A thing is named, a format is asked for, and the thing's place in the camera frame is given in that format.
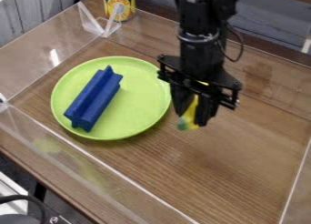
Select yellow labelled tin can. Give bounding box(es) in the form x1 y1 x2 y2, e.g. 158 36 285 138
103 0 136 22

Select black cable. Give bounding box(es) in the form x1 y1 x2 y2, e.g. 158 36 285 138
0 194 48 224

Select blue star-shaped block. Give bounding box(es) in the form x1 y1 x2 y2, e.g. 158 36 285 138
63 66 123 132

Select green round plate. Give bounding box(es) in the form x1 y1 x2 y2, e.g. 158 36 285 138
50 56 171 140

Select black metal bracket with bolt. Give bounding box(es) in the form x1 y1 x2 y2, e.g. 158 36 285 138
27 195 74 224

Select clear acrylic tray walls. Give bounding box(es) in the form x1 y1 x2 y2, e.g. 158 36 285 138
0 8 311 224

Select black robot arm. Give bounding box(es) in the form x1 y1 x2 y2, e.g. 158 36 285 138
158 0 242 130

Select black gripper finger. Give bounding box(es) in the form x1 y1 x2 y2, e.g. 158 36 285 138
195 94 221 127
170 84 195 117

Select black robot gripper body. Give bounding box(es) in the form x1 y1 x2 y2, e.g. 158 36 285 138
156 34 243 109

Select yellow toy banana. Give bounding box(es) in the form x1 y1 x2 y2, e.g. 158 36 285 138
178 79 202 130

